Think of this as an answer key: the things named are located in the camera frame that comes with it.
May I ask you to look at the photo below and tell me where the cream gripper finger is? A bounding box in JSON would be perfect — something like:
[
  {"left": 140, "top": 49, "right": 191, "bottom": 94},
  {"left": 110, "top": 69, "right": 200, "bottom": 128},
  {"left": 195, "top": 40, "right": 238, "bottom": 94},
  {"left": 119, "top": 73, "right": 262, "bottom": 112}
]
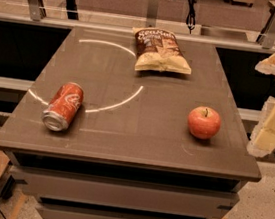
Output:
[
  {"left": 255, "top": 53, "right": 275, "bottom": 75},
  {"left": 246, "top": 97, "right": 275, "bottom": 158}
]

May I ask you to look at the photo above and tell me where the red coke can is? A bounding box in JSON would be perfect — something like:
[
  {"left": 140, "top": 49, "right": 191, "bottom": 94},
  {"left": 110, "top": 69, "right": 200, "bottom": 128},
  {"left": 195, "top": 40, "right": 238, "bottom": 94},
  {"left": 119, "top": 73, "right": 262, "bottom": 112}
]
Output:
[{"left": 41, "top": 82, "right": 84, "bottom": 132}]

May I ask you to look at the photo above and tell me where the red apple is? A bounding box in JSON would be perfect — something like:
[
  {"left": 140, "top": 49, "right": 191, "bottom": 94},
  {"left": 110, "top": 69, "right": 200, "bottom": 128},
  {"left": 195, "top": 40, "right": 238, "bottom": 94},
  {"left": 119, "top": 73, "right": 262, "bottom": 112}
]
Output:
[{"left": 187, "top": 106, "right": 221, "bottom": 140}]

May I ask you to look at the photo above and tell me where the brown chip bag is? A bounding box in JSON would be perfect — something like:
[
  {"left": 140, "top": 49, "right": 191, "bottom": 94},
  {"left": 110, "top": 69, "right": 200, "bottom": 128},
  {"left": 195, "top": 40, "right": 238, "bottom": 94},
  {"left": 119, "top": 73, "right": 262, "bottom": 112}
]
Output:
[{"left": 133, "top": 27, "right": 191, "bottom": 75}]

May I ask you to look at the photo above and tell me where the grey drawer cabinet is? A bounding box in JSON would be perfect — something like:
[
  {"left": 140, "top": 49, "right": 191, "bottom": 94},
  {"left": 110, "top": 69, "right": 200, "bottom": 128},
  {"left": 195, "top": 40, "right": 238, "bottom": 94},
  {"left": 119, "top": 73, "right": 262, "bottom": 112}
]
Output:
[{"left": 0, "top": 27, "right": 261, "bottom": 219}]

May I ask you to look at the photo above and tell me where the right metal rail bracket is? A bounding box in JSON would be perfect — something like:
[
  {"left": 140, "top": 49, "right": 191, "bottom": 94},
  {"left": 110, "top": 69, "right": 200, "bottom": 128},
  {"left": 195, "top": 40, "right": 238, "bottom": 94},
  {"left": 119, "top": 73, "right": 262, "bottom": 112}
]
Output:
[{"left": 257, "top": 8, "right": 275, "bottom": 49}]

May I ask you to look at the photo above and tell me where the black hanging cable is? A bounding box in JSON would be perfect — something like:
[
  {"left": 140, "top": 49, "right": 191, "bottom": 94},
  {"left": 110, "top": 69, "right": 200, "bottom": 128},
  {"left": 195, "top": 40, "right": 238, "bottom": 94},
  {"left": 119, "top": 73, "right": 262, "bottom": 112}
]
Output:
[{"left": 182, "top": 0, "right": 200, "bottom": 35}]

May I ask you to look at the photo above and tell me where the middle metal rail bracket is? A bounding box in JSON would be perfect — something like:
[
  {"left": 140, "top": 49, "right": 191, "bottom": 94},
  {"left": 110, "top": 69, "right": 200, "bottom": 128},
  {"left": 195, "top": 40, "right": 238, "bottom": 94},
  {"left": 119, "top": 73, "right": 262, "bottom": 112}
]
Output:
[{"left": 146, "top": 0, "right": 159, "bottom": 28}]

